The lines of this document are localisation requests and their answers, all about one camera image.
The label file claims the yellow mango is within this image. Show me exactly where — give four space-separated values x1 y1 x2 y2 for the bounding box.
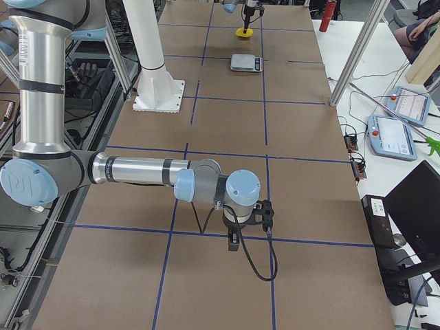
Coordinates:
235 27 254 39

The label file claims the silver digital kitchen scale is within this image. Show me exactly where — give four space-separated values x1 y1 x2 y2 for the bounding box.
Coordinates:
230 54 264 72

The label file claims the red bottle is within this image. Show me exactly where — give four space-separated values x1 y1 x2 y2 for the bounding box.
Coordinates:
318 0 337 32

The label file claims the brown paper table cover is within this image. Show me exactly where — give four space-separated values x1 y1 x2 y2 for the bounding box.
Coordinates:
33 1 394 329

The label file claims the right orange connector board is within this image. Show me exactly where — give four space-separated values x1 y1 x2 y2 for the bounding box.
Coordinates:
349 151 367 182

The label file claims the orange connector board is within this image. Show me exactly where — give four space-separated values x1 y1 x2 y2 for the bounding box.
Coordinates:
349 151 367 182
344 133 358 153

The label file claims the black box with label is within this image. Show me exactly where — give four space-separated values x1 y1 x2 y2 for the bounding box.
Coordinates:
361 195 395 249

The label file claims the left orange connector board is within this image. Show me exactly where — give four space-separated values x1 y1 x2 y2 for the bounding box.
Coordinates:
344 133 358 153

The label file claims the seated person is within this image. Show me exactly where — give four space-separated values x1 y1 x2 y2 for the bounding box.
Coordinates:
393 1 439 64

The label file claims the black monitor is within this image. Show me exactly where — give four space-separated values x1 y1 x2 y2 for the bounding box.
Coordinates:
384 160 439 261

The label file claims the near teach pendant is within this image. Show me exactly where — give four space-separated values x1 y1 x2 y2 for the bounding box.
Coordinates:
367 114 417 161

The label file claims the teach pendant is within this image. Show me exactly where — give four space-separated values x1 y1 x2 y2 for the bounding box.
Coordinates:
367 114 417 161
386 86 432 127

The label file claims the far teach pendant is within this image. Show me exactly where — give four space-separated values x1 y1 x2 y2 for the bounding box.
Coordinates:
386 86 432 127

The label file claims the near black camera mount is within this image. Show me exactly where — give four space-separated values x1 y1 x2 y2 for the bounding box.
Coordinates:
254 199 274 237

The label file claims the aluminium frame post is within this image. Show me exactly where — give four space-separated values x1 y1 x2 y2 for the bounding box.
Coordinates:
329 0 390 107

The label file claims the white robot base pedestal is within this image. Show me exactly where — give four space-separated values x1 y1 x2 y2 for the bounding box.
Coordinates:
123 0 185 113

